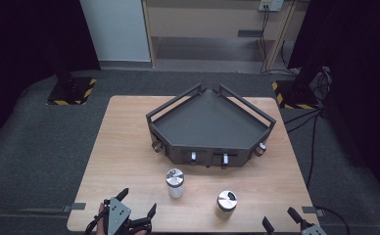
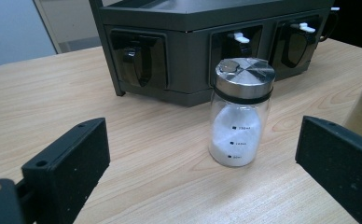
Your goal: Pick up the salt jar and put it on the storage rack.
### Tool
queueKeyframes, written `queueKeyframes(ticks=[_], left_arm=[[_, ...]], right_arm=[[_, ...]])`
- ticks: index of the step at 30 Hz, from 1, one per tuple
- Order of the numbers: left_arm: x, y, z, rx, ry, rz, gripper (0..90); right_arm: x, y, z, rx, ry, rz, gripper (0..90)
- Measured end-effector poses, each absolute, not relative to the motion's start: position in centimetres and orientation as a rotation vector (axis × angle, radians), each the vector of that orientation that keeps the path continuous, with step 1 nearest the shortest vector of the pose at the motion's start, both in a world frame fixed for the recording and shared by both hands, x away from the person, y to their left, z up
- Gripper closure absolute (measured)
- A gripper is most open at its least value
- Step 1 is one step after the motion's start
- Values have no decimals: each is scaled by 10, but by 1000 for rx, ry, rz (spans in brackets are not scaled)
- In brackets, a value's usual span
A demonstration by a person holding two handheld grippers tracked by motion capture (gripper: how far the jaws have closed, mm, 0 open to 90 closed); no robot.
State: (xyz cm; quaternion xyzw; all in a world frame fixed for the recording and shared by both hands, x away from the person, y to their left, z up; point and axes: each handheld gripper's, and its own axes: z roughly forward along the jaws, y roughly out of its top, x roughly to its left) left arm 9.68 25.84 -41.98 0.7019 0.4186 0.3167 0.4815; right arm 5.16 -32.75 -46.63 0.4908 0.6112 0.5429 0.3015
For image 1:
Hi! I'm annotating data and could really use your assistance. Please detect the wooden cabinet frame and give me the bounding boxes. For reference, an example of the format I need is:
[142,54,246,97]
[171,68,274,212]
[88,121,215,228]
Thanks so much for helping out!
[141,0,298,71]

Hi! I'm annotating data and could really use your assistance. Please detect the white panel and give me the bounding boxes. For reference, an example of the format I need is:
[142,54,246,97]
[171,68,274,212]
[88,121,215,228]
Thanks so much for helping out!
[79,0,152,63]

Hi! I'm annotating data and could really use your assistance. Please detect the white-filled spice jar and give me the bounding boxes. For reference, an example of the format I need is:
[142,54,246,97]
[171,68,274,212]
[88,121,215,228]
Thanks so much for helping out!
[165,167,186,200]

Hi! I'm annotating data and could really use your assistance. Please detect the person's left hand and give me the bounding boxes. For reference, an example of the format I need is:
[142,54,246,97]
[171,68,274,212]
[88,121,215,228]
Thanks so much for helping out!
[95,202,148,235]

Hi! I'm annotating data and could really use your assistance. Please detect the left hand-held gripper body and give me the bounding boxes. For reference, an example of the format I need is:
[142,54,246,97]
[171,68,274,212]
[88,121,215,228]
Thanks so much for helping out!
[102,197,153,235]

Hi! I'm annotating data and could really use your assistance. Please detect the grey tape strip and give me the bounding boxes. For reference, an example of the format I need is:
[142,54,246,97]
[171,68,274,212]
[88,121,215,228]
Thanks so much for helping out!
[62,202,87,213]
[301,206,325,217]

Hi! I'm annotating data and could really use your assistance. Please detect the left hand-held gripper cable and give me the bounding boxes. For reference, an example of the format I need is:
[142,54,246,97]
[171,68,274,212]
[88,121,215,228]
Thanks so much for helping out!
[84,205,110,235]

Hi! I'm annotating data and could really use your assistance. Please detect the black curtain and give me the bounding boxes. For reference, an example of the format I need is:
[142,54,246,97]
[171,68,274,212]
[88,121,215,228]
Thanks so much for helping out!
[0,0,102,155]
[288,0,380,207]

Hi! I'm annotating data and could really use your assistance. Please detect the tangled cable bundle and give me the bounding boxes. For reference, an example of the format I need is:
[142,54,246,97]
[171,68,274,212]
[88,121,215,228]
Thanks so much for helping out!
[309,66,333,101]

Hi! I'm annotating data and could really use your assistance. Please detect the brown-filled spice jar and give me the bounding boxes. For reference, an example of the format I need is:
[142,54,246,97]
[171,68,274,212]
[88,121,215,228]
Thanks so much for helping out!
[215,190,239,220]

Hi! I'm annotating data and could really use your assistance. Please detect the thin looped black floor cable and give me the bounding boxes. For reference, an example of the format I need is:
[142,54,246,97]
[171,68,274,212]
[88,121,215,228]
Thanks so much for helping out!
[314,205,352,235]

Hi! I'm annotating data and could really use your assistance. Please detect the striped stand base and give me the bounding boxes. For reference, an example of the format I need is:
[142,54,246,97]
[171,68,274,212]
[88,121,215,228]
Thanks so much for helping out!
[271,79,320,111]
[46,76,98,107]

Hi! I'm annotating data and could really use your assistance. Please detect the white wall socket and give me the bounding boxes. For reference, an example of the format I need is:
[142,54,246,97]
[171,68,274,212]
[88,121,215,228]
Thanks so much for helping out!
[258,0,285,13]

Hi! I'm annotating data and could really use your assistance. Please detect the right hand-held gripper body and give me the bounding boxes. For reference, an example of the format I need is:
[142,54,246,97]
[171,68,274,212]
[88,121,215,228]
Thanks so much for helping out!
[299,219,328,235]

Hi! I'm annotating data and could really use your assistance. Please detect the black corner shelf rack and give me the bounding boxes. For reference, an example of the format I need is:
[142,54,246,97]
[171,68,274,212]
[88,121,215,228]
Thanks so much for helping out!
[145,82,277,170]

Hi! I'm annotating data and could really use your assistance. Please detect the black wall socket cables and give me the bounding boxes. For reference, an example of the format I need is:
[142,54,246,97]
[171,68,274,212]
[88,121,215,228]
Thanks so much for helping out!
[259,4,299,76]

